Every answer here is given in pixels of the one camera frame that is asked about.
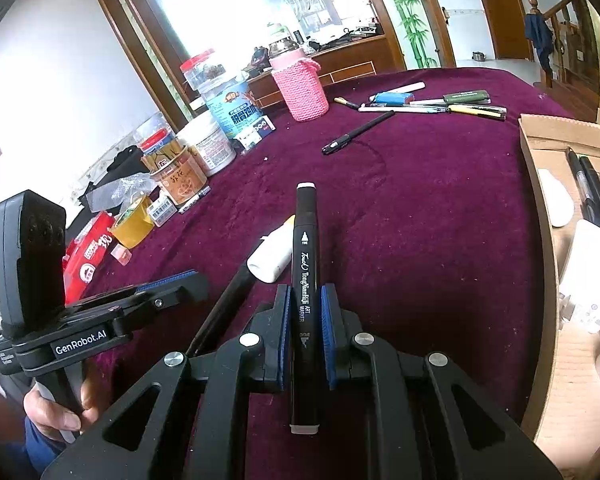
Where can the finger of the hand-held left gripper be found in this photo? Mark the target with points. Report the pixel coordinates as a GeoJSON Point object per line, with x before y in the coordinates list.
{"type": "Point", "coordinates": [167, 280]}
{"type": "Point", "coordinates": [180, 295]}

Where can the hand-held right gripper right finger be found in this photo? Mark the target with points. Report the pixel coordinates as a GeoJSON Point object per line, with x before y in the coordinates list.
{"type": "Point", "coordinates": [330, 340]}

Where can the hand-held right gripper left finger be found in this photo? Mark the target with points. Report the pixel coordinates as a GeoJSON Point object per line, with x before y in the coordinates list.
{"type": "Point", "coordinates": [280, 340]}

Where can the cardboard box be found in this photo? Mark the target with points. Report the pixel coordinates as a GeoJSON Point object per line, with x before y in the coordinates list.
{"type": "Point", "coordinates": [570, 385]}

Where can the white power adapter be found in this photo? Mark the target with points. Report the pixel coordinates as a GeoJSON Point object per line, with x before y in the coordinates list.
{"type": "Point", "coordinates": [590, 270]}

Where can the person's left hand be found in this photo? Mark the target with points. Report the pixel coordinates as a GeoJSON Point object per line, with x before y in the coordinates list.
{"type": "Point", "coordinates": [50, 412]}

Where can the small clear box orange insert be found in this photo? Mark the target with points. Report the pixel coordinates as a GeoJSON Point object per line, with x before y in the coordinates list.
{"type": "Point", "coordinates": [121, 256]}

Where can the red plastic packet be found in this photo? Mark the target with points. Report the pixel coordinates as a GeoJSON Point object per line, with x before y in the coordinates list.
{"type": "Point", "coordinates": [87, 260]}

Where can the yellow packing tape roll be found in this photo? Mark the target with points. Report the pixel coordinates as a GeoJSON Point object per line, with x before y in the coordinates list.
{"type": "Point", "coordinates": [132, 227]}

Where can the small white barcode box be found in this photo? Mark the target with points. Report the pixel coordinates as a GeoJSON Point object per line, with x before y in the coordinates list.
{"type": "Point", "coordinates": [161, 211]}

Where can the small white bottle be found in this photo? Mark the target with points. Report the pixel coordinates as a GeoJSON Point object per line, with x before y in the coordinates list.
{"type": "Point", "coordinates": [270, 257]}

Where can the brown paper can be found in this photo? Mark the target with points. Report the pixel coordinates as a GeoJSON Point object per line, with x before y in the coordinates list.
{"type": "Point", "coordinates": [180, 182]}

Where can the bubble wrap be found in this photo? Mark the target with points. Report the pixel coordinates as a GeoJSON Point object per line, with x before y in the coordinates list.
{"type": "Point", "coordinates": [115, 190]}

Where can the black bag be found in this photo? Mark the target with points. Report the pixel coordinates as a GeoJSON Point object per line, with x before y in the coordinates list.
{"type": "Point", "coordinates": [125, 160]}

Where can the red-lid jar of wooden sticks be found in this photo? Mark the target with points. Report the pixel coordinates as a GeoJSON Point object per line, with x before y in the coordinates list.
{"type": "Point", "coordinates": [157, 142]}

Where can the white plastic jar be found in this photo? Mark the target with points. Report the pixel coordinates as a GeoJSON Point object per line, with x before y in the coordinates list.
{"type": "Point", "coordinates": [210, 145]}

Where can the blue and white small box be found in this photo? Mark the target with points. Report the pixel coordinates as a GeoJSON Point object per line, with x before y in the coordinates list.
{"type": "Point", "coordinates": [262, 127]}

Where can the clear jar with blue label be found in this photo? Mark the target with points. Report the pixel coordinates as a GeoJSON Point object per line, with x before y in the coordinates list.
{"type": "Point", "coordinates": [235, 110]}

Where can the clear jar with red lid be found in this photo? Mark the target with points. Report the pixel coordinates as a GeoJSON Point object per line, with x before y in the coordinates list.
{"type": "Point", "coordinates": [205, 72]}

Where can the bottle with pink knitted sleeve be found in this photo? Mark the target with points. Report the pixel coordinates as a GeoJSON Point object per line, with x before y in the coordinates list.
{"type": "Point", "coordinates": [300, 90]}

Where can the yellow and black pen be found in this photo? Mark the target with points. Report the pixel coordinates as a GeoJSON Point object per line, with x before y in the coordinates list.
{"type": "Point", "coordinates": [347, 103]}

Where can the long white pen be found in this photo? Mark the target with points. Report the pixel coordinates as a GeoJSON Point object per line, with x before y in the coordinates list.
{"type": "Point", "coordinates": [405, 108]}

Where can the white marker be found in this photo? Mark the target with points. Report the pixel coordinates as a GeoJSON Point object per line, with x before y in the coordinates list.
{"type": "Point", "coordinates": [410, 87]}

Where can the wooden sideboard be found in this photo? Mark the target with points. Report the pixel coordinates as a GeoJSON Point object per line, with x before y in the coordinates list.
{"type": "Point", "coordinates": [350, 65]}

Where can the green utility knife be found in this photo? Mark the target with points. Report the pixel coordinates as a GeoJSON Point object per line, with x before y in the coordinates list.
{"type": "Point", "coordinates": [467, 97]}

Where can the black gel pen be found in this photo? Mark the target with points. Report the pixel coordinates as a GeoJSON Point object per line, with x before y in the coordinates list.
{"type": "Point", "coordinates": [580, 180]}
{"type": "Point", "coordinates": [597, 195]}

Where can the dark blue jacket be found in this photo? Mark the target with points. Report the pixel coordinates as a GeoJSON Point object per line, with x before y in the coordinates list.
{"type": "Point", "coordinates": [539, 40]}

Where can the wooden door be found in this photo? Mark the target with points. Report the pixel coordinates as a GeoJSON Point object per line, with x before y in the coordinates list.
{"type": "Point", "coordinates": [495, 10]}

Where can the wooden staircase railing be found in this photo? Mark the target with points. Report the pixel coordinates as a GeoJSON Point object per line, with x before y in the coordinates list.
{"type": "Point", "coordinates": [572, 45]}

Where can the bamboo wall painting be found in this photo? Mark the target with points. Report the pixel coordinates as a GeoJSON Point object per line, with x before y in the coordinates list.
{"type": "Point", "coordinates": [405, 10]}

